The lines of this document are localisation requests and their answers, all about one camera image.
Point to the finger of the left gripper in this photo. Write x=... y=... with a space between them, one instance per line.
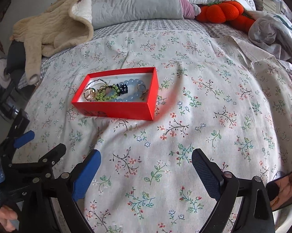
x=24 y=139
x=53 y=156

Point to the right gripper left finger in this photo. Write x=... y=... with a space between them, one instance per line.
x=83 y=173

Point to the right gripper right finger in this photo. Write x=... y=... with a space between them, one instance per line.
x=209 y=173

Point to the gold ring green stone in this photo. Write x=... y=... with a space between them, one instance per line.
x=89 y=94

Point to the black hair claw clip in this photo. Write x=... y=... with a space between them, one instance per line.
x=123 y=89

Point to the small gold charm earring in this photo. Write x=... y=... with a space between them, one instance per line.
x=144 y=95

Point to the left human hand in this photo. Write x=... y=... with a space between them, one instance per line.
x=7 y=215

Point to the right human hand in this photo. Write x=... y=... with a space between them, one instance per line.
x=279 y=192

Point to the dark chair beside bed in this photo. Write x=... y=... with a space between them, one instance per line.
x=12 y=68

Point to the floral white duvet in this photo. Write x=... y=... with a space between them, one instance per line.
x=222 y=95

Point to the red Ace cardboard box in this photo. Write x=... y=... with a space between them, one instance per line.
x=128 y=93

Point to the beige fleece jacket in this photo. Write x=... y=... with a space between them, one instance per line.
x=64 y=24

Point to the grey checked bed sheet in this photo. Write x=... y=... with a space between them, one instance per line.
x=208 y=29

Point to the crumpled grey patterned clothing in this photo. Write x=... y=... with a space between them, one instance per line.
x=273 y=33

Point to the orange plush pumpkin toy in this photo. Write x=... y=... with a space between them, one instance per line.
x=231 y=12

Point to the grey quilted pillow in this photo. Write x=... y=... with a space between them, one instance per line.
x=110 y=12

